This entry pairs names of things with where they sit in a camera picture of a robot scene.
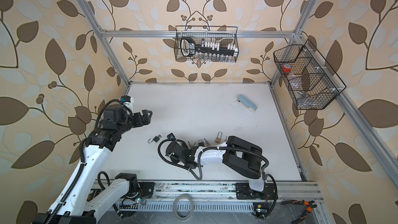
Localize black padlock with keys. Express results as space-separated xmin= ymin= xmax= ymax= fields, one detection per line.
xmin=188 ymin=142 xmax=196 ymax=148
xmin=198 ymin=139 xmax=210 ymax=147

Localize black tool rack in basket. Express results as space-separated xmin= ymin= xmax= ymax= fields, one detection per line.
xmin=179 ymin=37 xmax=239 ymax=57

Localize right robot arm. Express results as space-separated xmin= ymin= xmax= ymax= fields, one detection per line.
xmin=157 ymin=134 xmax=278 ymax=201

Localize orange handled pliers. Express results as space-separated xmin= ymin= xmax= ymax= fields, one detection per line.
xmin=281 ymin=200 xmax=318 ymax=224

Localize tape roll ring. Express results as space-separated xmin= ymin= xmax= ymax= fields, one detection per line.
xmin=172 ymin=193 xmax=195 ymax=221

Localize black padlock with keys bottom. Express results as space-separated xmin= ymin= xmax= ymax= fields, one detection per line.
xmin=188 ymin=142 xmax=196 ymax=148

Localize right wire basket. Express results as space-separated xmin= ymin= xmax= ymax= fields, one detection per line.
xmin=273 ymin=40 xmax=346 ymax=110

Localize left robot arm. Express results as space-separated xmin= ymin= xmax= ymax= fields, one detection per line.
xmin=33 ymin=96 xmax=152 ymax=224

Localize black padlock with keys middle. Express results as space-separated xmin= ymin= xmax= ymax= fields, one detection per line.
xmin=198 ymin=139 xmax=210 ymax=147

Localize light blue stapler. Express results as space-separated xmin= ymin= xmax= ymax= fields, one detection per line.
xmin=236 ymin=94 xmax=258 ymax=112

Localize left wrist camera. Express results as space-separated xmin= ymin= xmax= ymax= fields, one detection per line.
xmin=120 ymin=95 xmax=134 ymax=111

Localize wire basket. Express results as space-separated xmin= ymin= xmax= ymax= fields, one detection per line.
xmin=174 ymin=25 xmax=239 ymax=63
xmin=273 ymin=40 xmax=346 ymax=110

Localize brass padlock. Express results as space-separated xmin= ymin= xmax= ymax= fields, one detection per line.
xmin=215 ymin=131 xmax=222 ymax=144

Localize back wire basket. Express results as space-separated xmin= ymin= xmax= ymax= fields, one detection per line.
xmin=174 ymin=25 xmax=239 ymax=63

